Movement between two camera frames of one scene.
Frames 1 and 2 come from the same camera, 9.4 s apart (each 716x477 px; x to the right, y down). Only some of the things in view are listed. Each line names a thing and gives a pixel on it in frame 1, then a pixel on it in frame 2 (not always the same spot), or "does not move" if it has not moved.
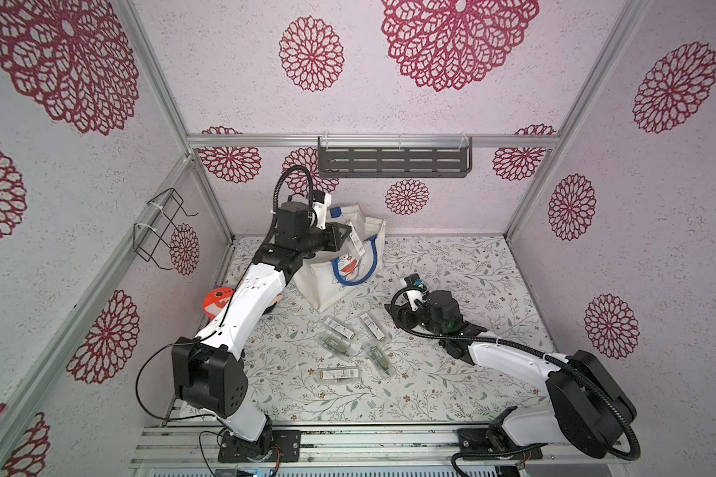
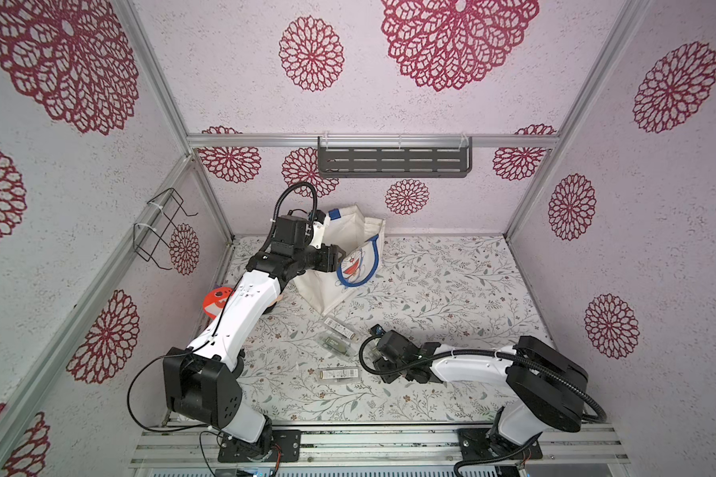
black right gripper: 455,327 to 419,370
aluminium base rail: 335,446 does not move
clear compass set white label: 338,327 does not move
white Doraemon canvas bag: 328,278 does not move
